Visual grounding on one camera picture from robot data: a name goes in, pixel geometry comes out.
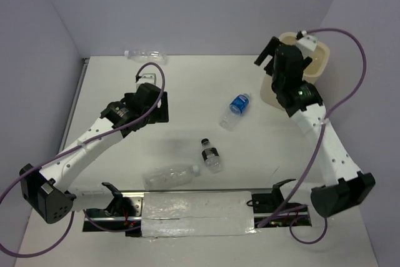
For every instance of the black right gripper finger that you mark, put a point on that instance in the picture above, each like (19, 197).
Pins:
(269, 68)
(269, 50)

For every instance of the beige plastic bin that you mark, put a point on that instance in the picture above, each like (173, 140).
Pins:
(320, 58)

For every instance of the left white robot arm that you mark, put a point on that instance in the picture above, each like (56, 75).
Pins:
(50, 192)

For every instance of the large clear front bottle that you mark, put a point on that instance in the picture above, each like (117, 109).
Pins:
(170, 177)

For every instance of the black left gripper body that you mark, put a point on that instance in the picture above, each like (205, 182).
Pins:
(128, 97)

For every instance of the small black label bottle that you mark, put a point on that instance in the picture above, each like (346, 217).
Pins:
(211, 156)

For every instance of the blue label Pocari bottle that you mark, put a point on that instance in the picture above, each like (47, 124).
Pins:
(235, 111)

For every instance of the clear bottle at back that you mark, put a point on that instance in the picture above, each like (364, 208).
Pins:
(146, 56)

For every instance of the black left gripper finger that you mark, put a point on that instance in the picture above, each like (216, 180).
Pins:
(157, 117)
(163, 108)

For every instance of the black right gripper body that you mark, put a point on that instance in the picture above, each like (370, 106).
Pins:
(274, 80)

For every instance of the white foil cover sheet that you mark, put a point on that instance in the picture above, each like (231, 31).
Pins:
(197, 214)

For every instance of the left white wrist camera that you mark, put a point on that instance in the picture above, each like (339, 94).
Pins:
(146, 78)

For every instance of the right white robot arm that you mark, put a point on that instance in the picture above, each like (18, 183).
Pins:
(345, 185)

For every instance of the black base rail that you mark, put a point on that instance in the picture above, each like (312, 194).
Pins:
(266, 203)

